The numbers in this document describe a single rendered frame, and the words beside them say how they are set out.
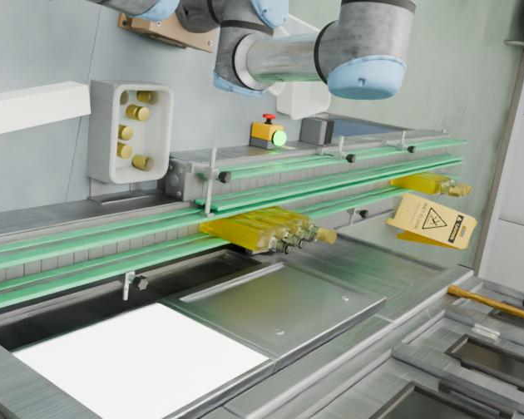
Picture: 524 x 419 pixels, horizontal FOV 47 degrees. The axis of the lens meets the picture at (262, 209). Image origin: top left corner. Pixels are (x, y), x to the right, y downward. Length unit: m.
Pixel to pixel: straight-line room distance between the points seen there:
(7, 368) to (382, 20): 0.72
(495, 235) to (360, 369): 6.24
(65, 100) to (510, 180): 6.39
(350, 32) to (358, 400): 0.68
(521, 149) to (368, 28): 6.36
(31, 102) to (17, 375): 0.88
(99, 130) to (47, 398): 1.03
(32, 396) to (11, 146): 0.95
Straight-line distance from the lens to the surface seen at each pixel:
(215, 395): 1.08
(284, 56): 1.13
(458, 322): 1.66
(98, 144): 1.41
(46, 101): 1.29
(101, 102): 1.40
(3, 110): 1.25
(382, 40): 0.96
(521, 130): 7.26
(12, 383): 0.45
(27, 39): 1.33
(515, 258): 7.45
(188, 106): 1.64
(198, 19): 1.42
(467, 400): 1.32
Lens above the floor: 1.88
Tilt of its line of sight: 34 degrees down
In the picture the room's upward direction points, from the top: 108 degrees clockwise
